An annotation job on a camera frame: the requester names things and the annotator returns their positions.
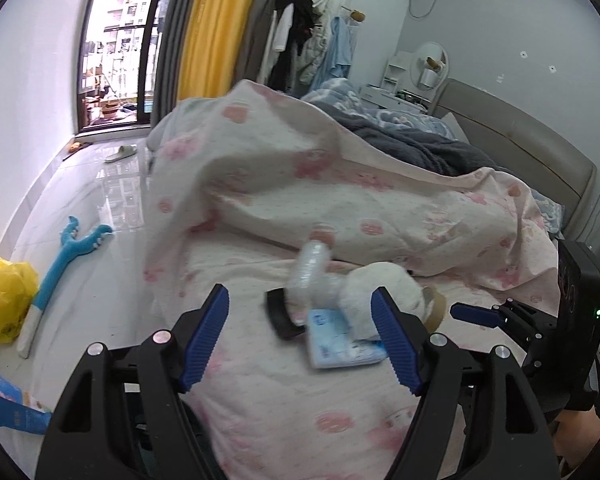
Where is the blue patterned blanket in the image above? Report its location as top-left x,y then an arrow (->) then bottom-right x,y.
300,77 -> 462,137

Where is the beige slipper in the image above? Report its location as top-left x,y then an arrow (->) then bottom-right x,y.
104,144 -> 139,164

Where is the yellow plastic bag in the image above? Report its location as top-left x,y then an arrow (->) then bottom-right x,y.
0,251 -> 41,345

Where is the white hanging garment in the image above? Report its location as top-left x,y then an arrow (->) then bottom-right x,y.
270,5 -> 295,54

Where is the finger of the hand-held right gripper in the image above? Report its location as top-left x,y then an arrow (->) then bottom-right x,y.
450,299 -> 558,361

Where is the blue dinosaur plush toy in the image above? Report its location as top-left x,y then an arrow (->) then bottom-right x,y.
17,216 -> 114,360

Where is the beige hanging jacket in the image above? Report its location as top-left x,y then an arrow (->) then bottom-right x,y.
299,0 -> 339,86

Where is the white dressing table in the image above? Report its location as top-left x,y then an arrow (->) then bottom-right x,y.
362,52 -> 433,113

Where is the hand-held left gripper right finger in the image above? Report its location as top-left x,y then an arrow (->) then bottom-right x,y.
371,287 -> 563,480

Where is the blue tissue packet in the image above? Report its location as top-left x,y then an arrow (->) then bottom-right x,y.
307,308 -> 389,371

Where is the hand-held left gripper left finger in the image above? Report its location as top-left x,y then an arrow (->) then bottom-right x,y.
34,284 -> 231,480

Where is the yellow curtain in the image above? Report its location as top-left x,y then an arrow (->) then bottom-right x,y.
177,0 -> 267,105

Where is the beige padded headboard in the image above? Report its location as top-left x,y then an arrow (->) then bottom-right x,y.
432,80 -> 599,242

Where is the crushed clear plastic bottle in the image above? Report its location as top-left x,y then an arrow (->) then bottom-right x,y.
284,224 -> 353,328

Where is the balcony glass door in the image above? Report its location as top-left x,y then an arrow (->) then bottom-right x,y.
72,0 -> 182,137

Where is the dark grey blanket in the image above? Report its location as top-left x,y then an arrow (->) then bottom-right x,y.
310,100 -> 512,177

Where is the paper tissue ball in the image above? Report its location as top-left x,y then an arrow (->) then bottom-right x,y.
339,261 -> 429,339

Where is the black curved band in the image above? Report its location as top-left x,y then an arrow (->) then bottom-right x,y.
264,287 -> 311,342

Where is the blue cardboard box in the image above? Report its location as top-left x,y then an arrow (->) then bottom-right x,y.
0,365 -> 54,436

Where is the black hanging garment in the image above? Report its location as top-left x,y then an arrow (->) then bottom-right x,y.
275,0 -> 317,57

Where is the blue patterned pillow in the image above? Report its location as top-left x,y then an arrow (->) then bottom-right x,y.
529,194 -> 567,237

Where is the pink printed blanket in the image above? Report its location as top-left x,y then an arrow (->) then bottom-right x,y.
142,80 -> 562,480

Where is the person's bare leg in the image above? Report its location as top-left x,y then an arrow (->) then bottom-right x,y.
552,406 -> 600,478

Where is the light blue hanging shirt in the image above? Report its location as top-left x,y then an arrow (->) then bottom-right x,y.
310,16 -> 354,92

